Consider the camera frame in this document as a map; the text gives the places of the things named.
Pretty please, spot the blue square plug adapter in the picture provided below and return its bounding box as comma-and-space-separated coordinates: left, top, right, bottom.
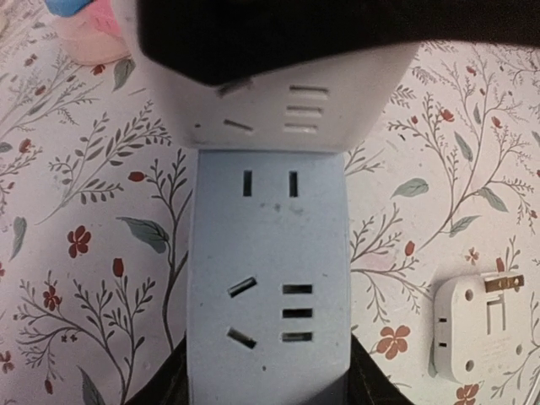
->
44, 0, 92, 18

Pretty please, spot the white plug adapter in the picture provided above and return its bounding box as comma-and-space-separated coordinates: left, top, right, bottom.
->
433, 272, 527, 384

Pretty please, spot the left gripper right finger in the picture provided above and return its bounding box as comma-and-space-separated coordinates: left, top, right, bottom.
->
348, 335, 413, 405

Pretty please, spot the pink round power socket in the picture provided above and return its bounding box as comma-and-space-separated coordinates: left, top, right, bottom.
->
51, 1, 130, 66

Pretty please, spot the floral tablecloth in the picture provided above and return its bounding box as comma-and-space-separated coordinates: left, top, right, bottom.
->
1, 1, 539, 404

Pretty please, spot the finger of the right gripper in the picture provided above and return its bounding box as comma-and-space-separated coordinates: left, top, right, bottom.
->
137, 0, 539, 86

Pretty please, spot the light blue power strip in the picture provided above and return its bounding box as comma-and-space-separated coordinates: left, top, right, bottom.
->
186, 151, 351, 404

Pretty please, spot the white cube socket adapter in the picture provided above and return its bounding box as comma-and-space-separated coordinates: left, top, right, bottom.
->
129, 41, 419, 152

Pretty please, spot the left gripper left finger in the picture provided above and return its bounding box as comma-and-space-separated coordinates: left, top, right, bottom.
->
126, 337, 190, 405

